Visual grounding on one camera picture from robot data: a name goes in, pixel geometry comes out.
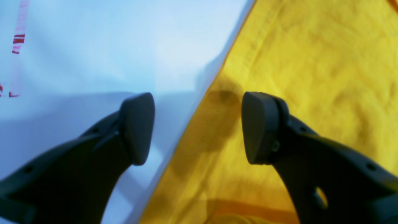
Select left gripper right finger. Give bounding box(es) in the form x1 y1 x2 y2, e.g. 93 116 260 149
242 92 398 224

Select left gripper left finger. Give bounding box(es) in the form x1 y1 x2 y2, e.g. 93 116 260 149
0 92 155 224

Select orange yellow T-shirt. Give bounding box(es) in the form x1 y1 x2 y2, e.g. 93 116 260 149
139 0 398 224

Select red tape rectangle marking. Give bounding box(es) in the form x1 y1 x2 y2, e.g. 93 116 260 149
1 0 31 98

